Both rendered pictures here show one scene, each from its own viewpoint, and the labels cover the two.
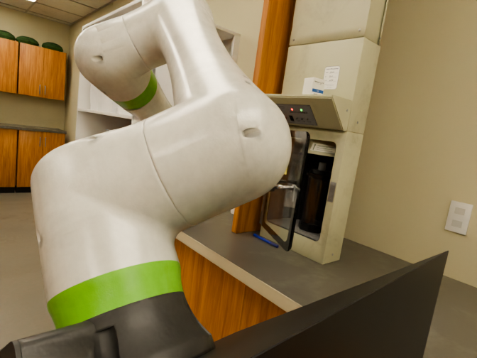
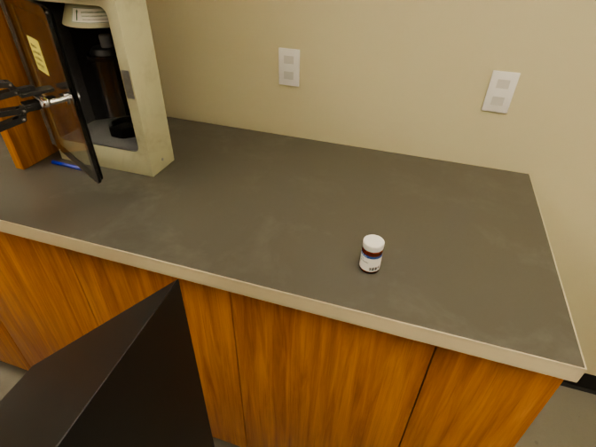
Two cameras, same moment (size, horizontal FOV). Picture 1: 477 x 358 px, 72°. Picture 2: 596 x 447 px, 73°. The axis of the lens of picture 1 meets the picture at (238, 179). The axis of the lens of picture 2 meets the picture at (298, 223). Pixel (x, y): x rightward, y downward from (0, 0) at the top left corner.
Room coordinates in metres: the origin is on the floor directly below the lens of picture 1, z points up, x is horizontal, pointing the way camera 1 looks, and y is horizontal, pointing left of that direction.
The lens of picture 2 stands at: (0.04, -0.17, 1.53)
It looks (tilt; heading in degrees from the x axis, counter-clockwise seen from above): 37 degrees down; 328
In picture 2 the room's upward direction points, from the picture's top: 2 degrees clockwise
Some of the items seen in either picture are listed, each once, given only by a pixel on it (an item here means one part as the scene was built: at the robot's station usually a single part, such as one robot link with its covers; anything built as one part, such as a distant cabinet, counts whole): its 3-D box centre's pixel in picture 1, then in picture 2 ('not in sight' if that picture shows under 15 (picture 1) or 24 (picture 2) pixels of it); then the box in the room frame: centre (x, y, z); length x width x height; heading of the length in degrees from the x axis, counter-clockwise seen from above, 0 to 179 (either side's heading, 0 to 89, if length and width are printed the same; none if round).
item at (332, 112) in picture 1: (300, 111); not in sight; (1.18, -0.18, 1.46); 0.32 x 0.11 x 0.10; 42
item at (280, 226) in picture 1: (281, 185); (51, 90); (1.18, -0.16, 1.19); 0.30 x 0.01 x 0.40; 14
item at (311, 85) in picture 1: (313, 88); not in sight; (1.15, -0.21, 1.54); 0.05 x 0.05 x 0.06; 28
